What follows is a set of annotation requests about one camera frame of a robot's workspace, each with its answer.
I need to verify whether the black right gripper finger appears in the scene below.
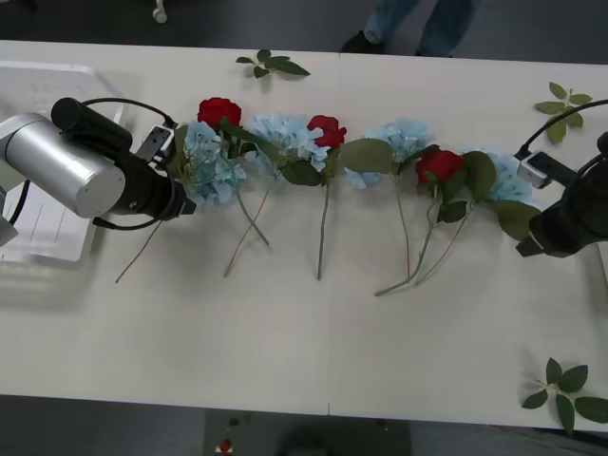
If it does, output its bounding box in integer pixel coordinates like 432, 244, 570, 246
516, 236, 545, 258

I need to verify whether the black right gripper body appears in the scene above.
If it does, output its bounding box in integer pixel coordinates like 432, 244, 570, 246
528, 201, 588, 258

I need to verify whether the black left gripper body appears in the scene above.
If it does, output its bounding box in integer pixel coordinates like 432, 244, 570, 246
150, 163, 197, 222

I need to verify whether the pale blue flower with stem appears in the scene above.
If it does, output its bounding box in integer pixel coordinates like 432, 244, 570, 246
414, 147, 542, 286
223, 112, 330, 278
115, 121, 248, 285
339, 118, 436, 281

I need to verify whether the red rose with green stem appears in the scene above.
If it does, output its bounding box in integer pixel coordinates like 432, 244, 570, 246
197, 97, 282, 247
279, 114, 349, 281
374, 144, 476, 296

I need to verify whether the loose green leaf twig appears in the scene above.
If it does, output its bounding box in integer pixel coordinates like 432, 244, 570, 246
236, 48, 312, 80
521, 356, 608, 436
534, 81, 594, 144

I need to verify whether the person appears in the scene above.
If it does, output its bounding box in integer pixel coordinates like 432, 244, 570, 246
341, 0, 481, 58

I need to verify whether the pale grey left wrist camera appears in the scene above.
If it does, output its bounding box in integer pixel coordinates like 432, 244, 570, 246
141, 123, 173, 159

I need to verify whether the pale grey wrist camera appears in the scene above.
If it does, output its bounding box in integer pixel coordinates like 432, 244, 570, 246
141, 123, 173, 159
516, 150, 556, 190

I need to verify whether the pale grey right wrist camera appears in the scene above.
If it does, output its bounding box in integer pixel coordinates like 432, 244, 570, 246
516, 150, 556, 190

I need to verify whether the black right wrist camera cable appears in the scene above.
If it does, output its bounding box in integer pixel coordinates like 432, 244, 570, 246
515, 98, 608, 158

